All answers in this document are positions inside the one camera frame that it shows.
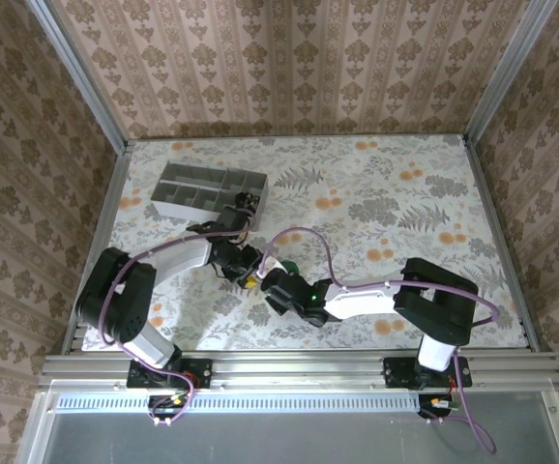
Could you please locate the black white striped sock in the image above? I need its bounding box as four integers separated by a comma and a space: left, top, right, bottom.
235, 191, 263, 212

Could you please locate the grey divided organizer tray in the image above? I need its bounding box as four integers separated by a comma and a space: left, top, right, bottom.
151, 161, 270, 232

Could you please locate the grey metal shelf plate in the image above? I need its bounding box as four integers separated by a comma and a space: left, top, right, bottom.
17, 391, 559, 464

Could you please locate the floral tablecloth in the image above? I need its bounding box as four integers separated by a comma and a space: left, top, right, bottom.
81, 135, 527, 352

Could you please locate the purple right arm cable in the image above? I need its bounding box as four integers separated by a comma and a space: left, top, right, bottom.
257, 226, 503, 455

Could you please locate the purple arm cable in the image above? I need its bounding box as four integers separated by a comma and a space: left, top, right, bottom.
257, 226, 503, 455
101, 226, 256, 426

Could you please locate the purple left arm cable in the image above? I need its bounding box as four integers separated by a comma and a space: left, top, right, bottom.
101, 226, 256, 426

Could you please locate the aluminium frame rail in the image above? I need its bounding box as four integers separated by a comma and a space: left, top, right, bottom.
37, 351, 559, 392

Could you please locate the slotted cable duct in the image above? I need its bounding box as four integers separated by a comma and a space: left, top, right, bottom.
54, 391, 424, 415

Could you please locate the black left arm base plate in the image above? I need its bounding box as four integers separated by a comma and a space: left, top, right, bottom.
127, 358, 213, 391

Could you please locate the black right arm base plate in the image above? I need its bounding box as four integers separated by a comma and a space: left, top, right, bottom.
383, 356, 473, 389

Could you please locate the aluminium corner post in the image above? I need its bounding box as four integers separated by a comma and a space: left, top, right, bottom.
22, 0, 132, 155
461, 0, 559, 147

